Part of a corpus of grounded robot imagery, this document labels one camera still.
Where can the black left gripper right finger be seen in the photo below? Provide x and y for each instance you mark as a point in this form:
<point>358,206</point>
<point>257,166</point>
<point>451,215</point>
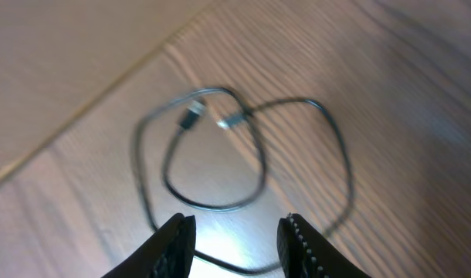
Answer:
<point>306,253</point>

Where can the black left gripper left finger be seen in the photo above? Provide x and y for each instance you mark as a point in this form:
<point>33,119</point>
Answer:
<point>168,253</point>

